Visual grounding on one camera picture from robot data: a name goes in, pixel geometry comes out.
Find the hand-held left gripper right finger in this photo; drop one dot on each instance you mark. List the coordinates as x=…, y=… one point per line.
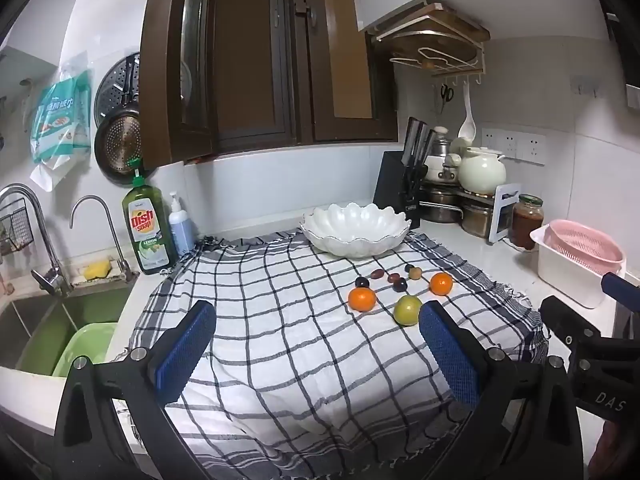
x=447, y=355

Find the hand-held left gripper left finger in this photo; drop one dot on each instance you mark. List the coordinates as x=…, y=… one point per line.
x=185, y=355

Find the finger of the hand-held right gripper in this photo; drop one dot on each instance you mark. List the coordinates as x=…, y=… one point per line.
x=622, y=291
x=565, y=322

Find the green round plum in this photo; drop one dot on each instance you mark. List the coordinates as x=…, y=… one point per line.
x=407, y=310

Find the orange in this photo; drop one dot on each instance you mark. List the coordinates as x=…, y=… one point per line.
x=441, y=283
x=362, y=299

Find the small red-brown jujube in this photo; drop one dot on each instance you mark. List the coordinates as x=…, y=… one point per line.
x=377, y=274
x=394, y=277

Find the white scalloped bowl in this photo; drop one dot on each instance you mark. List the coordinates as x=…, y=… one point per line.
x=350, y=230

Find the white plastic basin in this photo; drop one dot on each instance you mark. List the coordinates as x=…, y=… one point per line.
x=565, y=280

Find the pink colander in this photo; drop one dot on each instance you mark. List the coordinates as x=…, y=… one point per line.
x=585, y=247

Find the small tan longan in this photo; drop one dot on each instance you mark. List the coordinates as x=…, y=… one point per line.
x=415, y=274

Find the green plastic basin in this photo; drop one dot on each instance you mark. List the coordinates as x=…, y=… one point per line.
x=85, y=345

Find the glass sauce jar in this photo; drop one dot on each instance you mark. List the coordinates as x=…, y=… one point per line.
x=527, y=225

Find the small steel faucet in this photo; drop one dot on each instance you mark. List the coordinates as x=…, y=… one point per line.
x=122, y=260

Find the black white checkered cloth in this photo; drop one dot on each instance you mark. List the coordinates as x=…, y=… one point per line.
x=300, y=360

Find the yellow sponge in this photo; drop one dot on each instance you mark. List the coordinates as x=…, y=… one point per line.
x=97, y=270

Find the white pump soap bottle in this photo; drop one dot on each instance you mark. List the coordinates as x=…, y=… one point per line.
x=181, y=232

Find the white pot rack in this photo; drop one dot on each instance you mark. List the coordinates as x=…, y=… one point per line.
x=506, y=210

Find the green dish soap bottle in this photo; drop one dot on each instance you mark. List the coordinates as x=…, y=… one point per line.
x=147, y=230

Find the steel stock pot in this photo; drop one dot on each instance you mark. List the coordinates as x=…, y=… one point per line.
x=477, y=217

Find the steel saucepan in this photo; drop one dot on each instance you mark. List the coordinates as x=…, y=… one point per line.
x=442, y=207

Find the large steel faucet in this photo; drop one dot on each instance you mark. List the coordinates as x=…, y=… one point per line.
x=54, y=272

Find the steel sink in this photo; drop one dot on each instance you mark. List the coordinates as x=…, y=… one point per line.
x=30, y=320

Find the cream ceramic pot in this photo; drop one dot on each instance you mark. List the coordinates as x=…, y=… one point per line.
x=482, y=172

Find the black knife block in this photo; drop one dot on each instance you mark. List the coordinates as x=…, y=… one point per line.
x=392, y=185

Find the white enamel pot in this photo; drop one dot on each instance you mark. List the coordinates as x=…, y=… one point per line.
x=442, y=170

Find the steel pot with glass lid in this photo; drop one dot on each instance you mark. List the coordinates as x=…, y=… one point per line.
x=441, y=145

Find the white ladle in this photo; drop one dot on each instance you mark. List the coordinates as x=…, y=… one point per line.
x=467, y=127

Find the hanging frying pan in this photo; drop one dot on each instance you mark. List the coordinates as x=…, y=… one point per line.
x=117, y=145

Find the black range hood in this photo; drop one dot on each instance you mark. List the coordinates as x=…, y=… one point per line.
x=625, y=35

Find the hanging black scissors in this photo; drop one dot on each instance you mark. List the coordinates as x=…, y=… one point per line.
x=446, y=94

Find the teal plastic bag pack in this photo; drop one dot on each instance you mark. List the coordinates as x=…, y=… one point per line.
x=57, y=120

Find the perforated steel steamer plate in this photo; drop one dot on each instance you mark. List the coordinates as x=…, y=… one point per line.
x=107, y=90

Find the wooden cutting board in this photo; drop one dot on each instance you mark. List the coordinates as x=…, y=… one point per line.
x=435, y=35

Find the white wall outlet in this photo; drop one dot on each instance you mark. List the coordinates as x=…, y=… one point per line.
x=515, y=146

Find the dark wooden window frame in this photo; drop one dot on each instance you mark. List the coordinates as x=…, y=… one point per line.
x=250, y=60

